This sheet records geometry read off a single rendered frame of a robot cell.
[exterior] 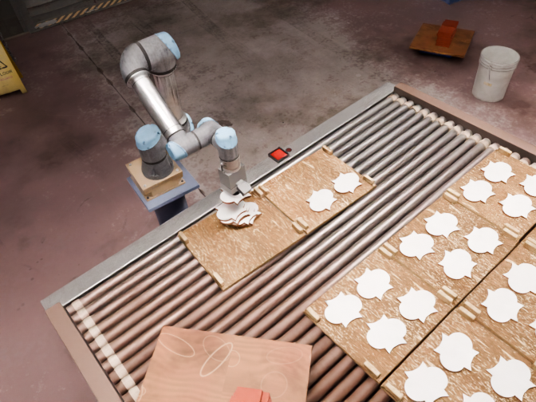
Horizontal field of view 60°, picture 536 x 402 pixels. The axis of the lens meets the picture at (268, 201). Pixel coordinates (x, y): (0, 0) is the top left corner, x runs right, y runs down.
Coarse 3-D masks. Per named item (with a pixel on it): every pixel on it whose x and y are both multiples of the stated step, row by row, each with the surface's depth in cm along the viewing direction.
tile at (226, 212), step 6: (222, 204) 196; (228, 204) 195; (234, 204) 195; (240, 204) 195; (222, 210) 193; (228, 210) 193; (234, 210) 193; (240, 210) 193; (222, 216) 191; (228, 216) 191; (234, 216) 191
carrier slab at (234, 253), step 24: (216, 216) 201; (264, 216) 199; (192, 240) 193; (216, 240) 192; (240, 240) 191; (264, 240) 190; (288, 240) 189; (216, 264) 184; (240, 264) 183; (264, 264) 184
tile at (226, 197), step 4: (220, 188) 190; (224, 192) 188; (228, 192) 187; (248, 192) 187; (220, 196) 186; (224, 196) 186; (228, 196) 186; (232, 196) 186; (236, 196) 186; (240, 196) 185; (244, 196) 185; (248, 196) 186; (224, 200) 185; (228, 200) 184; (232, 200) 184; (236, 200) 184; (240, 200) 185; (236, 204) 184
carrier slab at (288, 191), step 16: (304, 160) 221; (320, 160) 220; (336, 160) 219; (288, 176) 214; (304, 176) 214; (320, 176) 213; (336, 176) 212; (272, 192) 208; (288, 192) 207; (304, 192) 207; (336, 192) 205; (368, 192) 206; (288, 208) 201; (304, 208) 200; (336, 208) 199; (320, 224) 194
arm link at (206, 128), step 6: (204, 120) 174; (210, 120) 174; (198, 126) 175; (204, 126) 172; (210, 126) 171; (216, 126) 171; (198, 132) 170; (204, 132) 170; (210, 132) 170; (204, 138) 170; (210, 138) 170; (204, 144) 171
